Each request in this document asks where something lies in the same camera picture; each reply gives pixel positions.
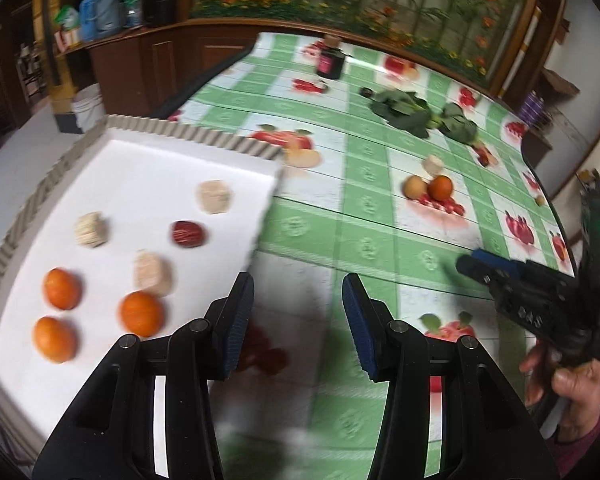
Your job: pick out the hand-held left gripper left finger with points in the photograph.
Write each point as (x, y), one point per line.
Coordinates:
(235, 330)

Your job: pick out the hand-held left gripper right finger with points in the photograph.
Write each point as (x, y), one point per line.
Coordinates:
(362, 330)

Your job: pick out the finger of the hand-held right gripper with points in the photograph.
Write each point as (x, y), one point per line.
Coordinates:
(500, 263)
(467, 267)

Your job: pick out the orange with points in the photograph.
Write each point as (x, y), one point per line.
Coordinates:
(440, 187)
(54, 338)
(141, 313)
(61, 287)

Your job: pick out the white sugarcane chunk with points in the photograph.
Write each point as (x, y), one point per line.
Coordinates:
(152, 272)
(213, 196)
(91, 230)
(434, 165)

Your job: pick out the red jujube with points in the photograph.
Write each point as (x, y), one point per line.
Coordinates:
(187, 233)
(485, 155)

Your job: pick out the white corrugated-edge tray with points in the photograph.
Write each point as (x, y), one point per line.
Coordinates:
(145, 180)

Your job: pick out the person's right forearm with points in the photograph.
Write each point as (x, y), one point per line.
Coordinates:
(580, 447)

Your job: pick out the person's right hand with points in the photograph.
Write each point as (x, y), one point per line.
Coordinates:
(575, 385)

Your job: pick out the tan round fruit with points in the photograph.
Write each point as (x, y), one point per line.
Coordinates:
(414, 186)

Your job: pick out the green fruit-print tablecloth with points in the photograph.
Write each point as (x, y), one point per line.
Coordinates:
(330, 220)

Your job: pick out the green bok choy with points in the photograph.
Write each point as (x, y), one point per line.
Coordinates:
(400, 110)
(457, 125)

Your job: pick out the purple bottle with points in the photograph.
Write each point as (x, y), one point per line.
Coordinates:
(540, 110)
(530, 105)

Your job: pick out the cardboard box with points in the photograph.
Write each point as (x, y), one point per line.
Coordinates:
(560, 82)

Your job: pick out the dark jar with cork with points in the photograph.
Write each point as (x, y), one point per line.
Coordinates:
(330, 60)

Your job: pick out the white bucket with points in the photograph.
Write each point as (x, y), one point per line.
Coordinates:
(87, 110)

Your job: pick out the wooden cabinet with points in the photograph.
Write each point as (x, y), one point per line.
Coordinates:
(155, 60)

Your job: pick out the clear plastic bottle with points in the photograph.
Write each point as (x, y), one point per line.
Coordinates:
(132, 7)

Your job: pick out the dark bottles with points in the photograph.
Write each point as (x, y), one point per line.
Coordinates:
(159, 0)

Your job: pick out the blue bag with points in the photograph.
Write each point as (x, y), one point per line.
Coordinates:
(101, 10)

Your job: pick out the green and white packet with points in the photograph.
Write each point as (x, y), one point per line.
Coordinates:
(67, 25)

